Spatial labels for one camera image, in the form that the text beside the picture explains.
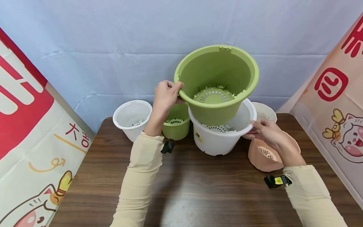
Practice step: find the person's left fingers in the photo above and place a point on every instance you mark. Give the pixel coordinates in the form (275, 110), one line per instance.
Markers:
(174, 85)

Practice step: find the large green perforated insert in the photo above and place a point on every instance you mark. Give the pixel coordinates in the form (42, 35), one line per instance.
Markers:
(212, 96)

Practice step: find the black wrist band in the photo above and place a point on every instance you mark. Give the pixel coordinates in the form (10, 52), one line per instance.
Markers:
(168, 147)
(276, 181)

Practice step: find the small white plastic flower pot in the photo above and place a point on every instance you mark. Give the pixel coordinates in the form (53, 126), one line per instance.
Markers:
(132, 113)

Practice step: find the person's left thumb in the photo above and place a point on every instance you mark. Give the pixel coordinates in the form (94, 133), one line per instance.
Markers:
(180, 100)

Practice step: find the person's left forearm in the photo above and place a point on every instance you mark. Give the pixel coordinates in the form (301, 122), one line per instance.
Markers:
(140, 176)

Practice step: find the person's right hand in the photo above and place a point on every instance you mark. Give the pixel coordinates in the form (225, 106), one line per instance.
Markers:
(273, 135)

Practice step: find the large white perforated insert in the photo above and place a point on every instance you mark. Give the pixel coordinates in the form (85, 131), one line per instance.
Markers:
(218, 128)

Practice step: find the person's right thumb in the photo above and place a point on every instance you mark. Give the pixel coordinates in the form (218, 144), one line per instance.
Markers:
(258, 123)

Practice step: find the small green plastic flower pot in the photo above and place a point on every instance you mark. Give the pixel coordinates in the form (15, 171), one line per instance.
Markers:
(177, 130)

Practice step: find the large white plastic flower pot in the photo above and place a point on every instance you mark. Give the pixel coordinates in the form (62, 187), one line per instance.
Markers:
(218, 143)

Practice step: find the person's right fingers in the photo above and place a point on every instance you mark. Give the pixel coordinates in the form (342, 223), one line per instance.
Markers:
(251, 135)

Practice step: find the small green perforated insert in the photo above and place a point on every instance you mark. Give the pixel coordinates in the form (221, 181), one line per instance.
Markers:
(174, 121)

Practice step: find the cream scalloped plastic flower pot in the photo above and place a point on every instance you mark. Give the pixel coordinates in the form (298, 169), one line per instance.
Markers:
(265, 112)

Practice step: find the large green plastic flower pot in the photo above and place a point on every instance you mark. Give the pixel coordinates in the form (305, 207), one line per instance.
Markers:
(215, 69)

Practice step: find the person's left hand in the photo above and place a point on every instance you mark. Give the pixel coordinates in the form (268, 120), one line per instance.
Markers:
(163, 101)

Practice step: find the person's right forearm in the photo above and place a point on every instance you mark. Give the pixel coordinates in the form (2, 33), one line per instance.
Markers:
(309, 195)

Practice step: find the pink plastic flower pot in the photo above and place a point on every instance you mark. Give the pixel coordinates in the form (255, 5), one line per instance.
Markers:
(262, 163)

